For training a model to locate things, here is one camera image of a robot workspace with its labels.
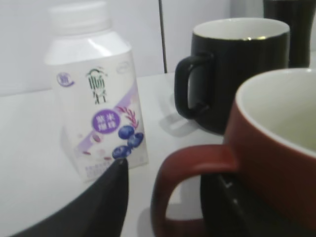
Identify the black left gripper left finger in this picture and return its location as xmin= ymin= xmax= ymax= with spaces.
xmin=7 ymin=158 xmax=129 ymax=237

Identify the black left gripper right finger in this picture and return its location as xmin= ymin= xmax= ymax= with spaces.
xmin=200 ymin=173 xmax=262 ymax=237

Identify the white blueberry yogurt bottle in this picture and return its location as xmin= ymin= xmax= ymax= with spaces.
xmin=45 ymin=0 xmax=148 ymax=181

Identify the black straight mug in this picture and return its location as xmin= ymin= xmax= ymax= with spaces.
xmin=174 ymin=17 xmax=290 ymax=134

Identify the black tall cylinder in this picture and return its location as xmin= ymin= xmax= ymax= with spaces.
xmin=263 ymin=0 xmax=316 ymax=68

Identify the red mug white inside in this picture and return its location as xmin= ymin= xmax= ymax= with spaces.
xmin=151 ymin=69 xmax=316 ymax=237

